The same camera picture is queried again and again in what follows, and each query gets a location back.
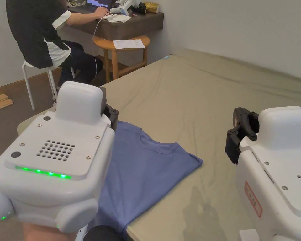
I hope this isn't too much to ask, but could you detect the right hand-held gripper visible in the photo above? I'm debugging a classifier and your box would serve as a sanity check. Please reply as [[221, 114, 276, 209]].
[[225, 106, 301, 241]]

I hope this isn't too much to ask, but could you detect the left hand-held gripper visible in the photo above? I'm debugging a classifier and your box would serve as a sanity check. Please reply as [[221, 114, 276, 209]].
[[0, 80, 120, 241]]

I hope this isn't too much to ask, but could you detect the person's left hand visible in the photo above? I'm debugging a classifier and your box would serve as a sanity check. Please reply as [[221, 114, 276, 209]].
[[22, 222, 77, 241]]

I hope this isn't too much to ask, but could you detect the bed with beige sheet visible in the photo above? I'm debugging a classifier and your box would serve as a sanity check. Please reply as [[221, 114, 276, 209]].
[[17, 49, 301, 241]]

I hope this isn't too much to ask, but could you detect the blue shirt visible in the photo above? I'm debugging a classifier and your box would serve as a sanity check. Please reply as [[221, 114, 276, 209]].
[[89, 120, 204, 235]]

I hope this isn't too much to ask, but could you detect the round wooden side table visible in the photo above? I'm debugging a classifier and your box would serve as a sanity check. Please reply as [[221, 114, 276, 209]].
[[92, 35, 151, 82]]

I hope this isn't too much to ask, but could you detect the dark brown desk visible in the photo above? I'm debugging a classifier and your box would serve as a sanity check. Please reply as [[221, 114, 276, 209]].
[[57, 0, 164, 42]]

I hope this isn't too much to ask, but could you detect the white metal stool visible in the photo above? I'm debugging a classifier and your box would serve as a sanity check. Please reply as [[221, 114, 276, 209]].
[[22, 61, 76, 111]]

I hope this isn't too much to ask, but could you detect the wooden plank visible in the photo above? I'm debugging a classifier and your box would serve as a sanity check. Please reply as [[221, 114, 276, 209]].
[[0, 94, 14, 113]]

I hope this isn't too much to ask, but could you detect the white cable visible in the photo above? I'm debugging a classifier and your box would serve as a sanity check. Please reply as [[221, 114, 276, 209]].
[[92, 10, 104, 76]]

